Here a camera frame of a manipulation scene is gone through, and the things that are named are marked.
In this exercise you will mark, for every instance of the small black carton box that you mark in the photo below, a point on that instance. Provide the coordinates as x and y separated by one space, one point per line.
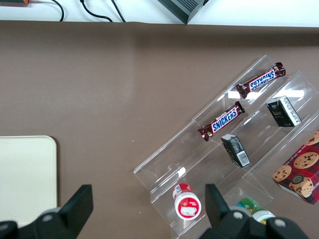
284 112
235 149

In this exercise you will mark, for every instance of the dark grey ribbed device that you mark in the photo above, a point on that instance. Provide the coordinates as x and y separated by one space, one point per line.
182 8

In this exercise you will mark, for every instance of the Snickers chocolate bar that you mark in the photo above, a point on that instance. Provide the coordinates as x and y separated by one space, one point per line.
221 122
261 80

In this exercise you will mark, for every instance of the green-labelled white small bottle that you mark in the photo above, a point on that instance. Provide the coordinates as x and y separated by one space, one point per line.
259 214

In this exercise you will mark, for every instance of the orange and grey object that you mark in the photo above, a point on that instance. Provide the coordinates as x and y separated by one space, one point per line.
12 2

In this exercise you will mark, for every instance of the red plaid cookie box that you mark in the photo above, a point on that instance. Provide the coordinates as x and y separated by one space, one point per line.
299 171

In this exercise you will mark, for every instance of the red-capped white small bottle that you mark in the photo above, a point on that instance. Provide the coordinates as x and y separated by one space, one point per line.
187 205

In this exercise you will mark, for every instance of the clear acrylic tiered display stand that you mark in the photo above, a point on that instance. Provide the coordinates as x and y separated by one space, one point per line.
174 159

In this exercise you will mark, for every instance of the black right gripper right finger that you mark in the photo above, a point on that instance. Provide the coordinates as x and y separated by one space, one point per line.
216 206

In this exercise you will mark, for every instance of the cream rectangular tray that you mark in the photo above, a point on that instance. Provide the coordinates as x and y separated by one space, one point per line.
27 174

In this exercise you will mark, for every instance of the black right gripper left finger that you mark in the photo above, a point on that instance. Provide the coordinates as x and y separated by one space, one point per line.
77 206

